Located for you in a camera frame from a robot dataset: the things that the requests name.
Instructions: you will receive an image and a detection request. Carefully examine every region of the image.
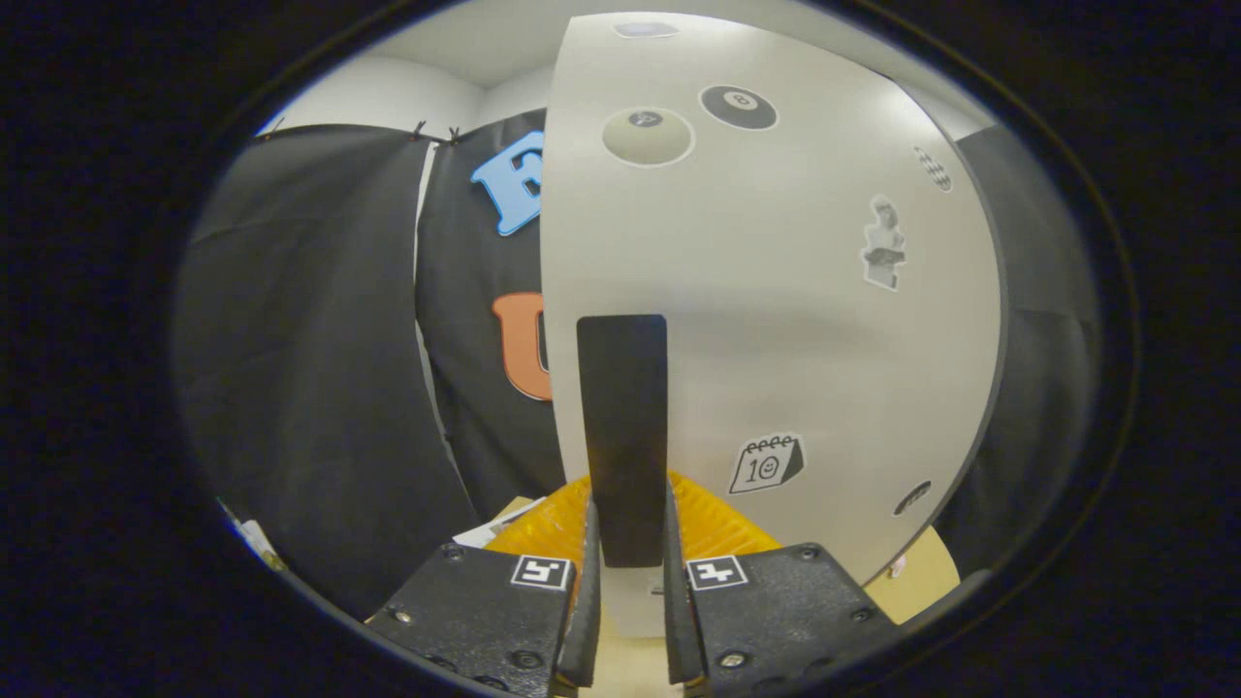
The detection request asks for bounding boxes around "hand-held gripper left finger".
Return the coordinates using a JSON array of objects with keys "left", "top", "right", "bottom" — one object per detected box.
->
[{"left": 366, "top": 475, "right": 602, "bottom": 698}]

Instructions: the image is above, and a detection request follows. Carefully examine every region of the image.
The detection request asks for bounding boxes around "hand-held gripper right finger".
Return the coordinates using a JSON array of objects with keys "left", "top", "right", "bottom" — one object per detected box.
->
[{"left": 663, "top": 472, "right": 903, "bottom": 698}]

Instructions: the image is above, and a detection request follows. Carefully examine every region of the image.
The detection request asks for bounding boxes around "white shoe cabinet door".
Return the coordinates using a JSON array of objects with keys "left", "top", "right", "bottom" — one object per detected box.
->
[{"left": 541, "top": 12, "right": 1004, "bottom": 639}]

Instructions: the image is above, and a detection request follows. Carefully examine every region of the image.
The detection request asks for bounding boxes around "white book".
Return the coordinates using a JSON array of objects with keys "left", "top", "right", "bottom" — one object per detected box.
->
[{"left": 452, "top": 496, "right": 546, "bottom": 550}]

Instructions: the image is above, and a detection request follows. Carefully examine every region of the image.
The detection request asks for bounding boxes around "white printed object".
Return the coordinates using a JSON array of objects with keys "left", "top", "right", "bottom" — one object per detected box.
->
[{"left": 218, "top": 499, "right": 287, "bottom": 573}]

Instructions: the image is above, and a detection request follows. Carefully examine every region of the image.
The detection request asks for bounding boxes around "black backdrop cloth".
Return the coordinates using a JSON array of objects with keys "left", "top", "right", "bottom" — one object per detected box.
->
[{"left": 175, "top": 107, "right": 1101, "bottom": 621}]

